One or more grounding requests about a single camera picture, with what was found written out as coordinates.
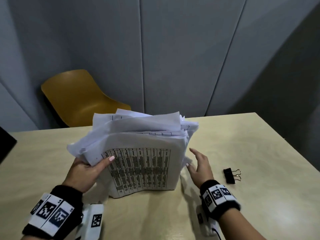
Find person's left hand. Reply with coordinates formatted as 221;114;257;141
62;155;116;195

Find person's right hand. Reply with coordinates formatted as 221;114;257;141
186;147;215;189

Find stack of printed white papers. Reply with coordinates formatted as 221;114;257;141
66;108;200;199

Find person's right forearm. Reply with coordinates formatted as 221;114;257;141
214;209;268;240

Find black binder clip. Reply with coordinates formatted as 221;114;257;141
223;168;242;184

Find black wristband with marker tags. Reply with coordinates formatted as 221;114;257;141
199;180;242;221
22;185;84;237

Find yellow plastic chair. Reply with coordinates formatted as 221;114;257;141
41;69;132;128

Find black flat object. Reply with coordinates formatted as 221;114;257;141
0;126;18;165

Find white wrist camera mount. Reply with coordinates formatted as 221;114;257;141
74;203;105;240
196;212;223;240

